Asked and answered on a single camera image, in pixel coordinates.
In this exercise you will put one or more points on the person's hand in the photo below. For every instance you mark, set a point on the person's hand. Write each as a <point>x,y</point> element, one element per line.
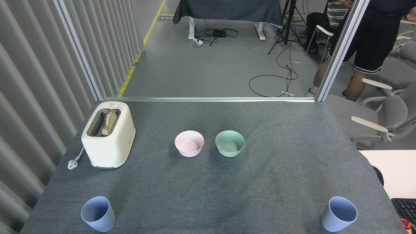
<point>412,14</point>

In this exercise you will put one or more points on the blue plastic cup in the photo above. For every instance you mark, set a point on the blue plastic cup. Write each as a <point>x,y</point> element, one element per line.
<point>338,219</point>
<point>97,219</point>

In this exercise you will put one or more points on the standing person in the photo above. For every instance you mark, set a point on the standing person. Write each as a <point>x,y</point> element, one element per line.
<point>373,35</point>

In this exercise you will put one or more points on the seated person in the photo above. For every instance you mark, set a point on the seated person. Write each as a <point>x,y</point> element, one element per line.
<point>336,13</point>

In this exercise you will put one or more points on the white plastic chair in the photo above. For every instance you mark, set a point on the white plastic chair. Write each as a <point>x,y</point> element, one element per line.
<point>325,31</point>

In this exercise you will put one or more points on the grey office chair white armrests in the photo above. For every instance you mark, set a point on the grey office chair white armrests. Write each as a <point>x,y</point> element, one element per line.
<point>390,112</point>

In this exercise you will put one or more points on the black tripod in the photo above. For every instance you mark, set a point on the black tripod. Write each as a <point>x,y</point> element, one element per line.
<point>286,32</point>

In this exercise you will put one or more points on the white table leg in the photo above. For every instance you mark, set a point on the white table leg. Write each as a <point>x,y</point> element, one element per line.
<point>260,32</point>
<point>191,29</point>

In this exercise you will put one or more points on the white side table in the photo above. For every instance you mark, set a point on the white side table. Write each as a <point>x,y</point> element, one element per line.
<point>395,170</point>

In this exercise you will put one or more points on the black rounded object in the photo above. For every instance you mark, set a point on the black rounded object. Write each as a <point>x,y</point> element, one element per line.
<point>379,177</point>

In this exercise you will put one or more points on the dark grey tablecloth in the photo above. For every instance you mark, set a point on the dark grey tablecloth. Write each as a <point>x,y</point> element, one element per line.
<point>227,9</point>

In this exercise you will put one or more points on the black power adapter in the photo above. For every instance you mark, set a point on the black power adapter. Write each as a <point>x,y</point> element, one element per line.
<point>219,33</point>

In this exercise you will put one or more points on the black keyboard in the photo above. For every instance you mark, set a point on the black keyboard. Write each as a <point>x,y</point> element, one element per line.
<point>406,208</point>

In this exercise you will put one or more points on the red round object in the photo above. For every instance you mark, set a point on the red round object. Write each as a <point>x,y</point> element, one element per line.
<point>406,226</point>

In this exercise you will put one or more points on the white power strip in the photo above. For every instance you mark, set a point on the white power strip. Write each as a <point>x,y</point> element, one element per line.
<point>199,41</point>

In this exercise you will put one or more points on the green bowl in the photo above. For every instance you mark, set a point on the green bowl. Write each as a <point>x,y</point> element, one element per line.
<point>229,144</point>

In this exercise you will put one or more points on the grey floor label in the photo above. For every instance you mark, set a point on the grey floor label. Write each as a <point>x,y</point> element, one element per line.
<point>165,18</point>

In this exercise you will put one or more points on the pink bowl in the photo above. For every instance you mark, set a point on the pink bowl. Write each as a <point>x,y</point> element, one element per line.
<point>189,143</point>

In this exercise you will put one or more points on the toasted bread slice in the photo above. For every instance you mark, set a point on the toasted bread slice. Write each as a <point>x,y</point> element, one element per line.
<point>110,122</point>

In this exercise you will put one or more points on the cream white toaster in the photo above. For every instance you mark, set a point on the cream white toaster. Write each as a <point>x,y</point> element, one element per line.
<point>110,149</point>

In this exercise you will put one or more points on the silver aluminium post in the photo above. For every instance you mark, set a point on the silver aluminium post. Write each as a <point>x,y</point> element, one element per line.
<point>341,48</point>
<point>79,48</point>

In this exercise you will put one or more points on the silver aluminium rail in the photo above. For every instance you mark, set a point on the silver aluminium rail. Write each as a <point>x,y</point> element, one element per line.
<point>211,99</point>

